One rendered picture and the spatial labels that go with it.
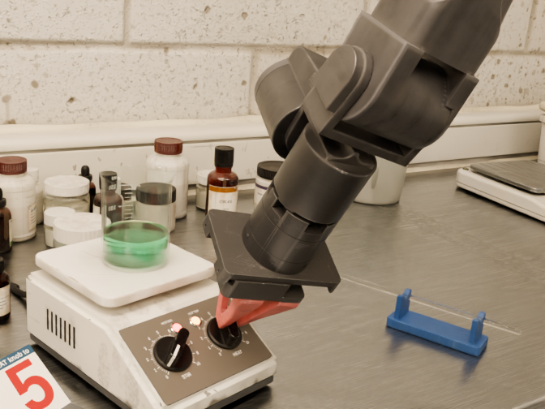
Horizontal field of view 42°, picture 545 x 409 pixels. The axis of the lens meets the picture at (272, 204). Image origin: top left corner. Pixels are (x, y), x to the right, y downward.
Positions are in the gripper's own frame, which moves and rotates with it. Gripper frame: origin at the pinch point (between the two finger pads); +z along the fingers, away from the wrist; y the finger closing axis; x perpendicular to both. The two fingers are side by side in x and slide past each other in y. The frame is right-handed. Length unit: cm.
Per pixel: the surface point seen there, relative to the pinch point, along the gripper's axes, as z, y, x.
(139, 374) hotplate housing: 1.8, 8.0, 4.6
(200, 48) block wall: 10, -15, -59
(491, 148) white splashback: 15, -83, -59
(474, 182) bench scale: 12, -64, -41
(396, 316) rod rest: 2.7, -21.8, -3.2
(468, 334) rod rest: -0.5, -26.9, 1.0
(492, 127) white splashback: 12, -82, -61
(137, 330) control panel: 1.4, 7.7, 0.8
